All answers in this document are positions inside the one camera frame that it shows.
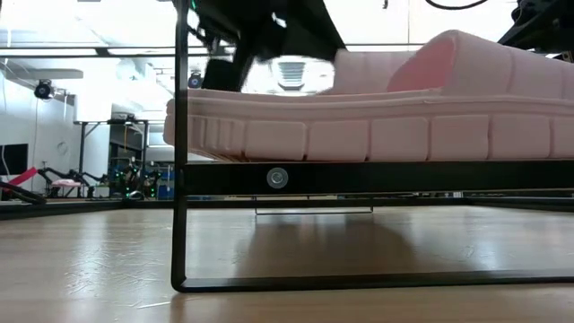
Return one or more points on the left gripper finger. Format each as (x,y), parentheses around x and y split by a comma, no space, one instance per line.
(224,74)

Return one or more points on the pink slide sandal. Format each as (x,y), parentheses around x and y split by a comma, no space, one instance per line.
(403,139)

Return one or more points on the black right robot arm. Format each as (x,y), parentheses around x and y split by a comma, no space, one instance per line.
(547,22)

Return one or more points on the black background rig stand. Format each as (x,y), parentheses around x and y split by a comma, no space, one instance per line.
(82,157)

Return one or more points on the red item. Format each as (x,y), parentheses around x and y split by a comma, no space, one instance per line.
(24,176)

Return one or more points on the black monitor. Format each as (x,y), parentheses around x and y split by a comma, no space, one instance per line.
(13,159)

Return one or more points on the black overhead camera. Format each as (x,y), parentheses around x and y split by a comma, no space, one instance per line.
(195,81)
(44,89)

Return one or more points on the ceiling air duct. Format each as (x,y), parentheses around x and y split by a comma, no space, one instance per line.
(291,72)

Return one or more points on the black aluminium rig frame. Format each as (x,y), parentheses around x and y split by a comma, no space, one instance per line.
(103,52)

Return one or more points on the wooden shelf with black frame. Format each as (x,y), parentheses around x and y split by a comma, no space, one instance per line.
(403,177)

